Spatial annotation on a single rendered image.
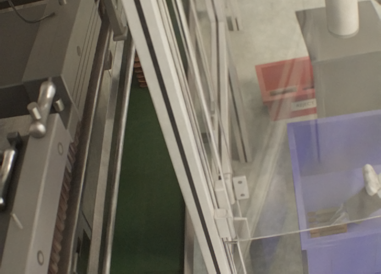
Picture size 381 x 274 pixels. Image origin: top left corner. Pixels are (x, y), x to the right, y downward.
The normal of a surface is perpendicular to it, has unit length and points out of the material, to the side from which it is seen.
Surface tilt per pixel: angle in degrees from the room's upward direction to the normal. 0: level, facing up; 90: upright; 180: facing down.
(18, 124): 0
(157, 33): 90
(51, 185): 90
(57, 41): 0
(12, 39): 0
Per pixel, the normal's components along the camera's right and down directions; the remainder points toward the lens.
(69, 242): -0.20, -0.70
